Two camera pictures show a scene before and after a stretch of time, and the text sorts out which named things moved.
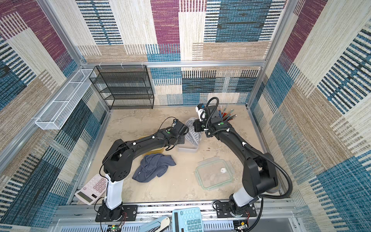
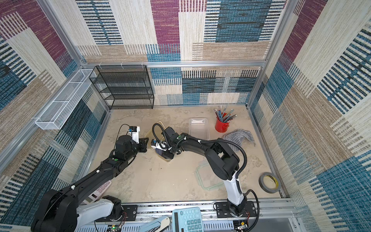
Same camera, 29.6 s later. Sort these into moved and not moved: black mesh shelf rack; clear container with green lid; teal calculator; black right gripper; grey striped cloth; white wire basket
Moved: grey striped cloth; black right gripper
Not moved: black mesh shelf rack; clear container with green lid; white wire basket; teal calculator
